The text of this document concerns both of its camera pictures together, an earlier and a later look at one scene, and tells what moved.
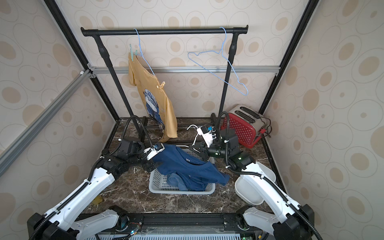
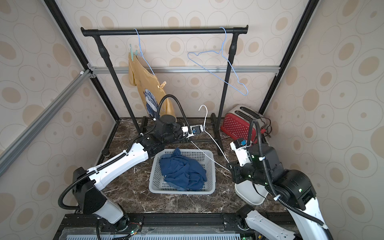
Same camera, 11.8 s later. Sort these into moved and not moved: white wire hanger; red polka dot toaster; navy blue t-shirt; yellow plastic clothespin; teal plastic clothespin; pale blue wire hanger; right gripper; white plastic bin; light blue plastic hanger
Moved: navy blue t-shirt; right gripper; white wire hanger
Not moved: teal plastic clothespin; white plastic bin; pale blue wire hanger; yellow plastic clothespin; light blue plastic hanger; red polka dot toaster
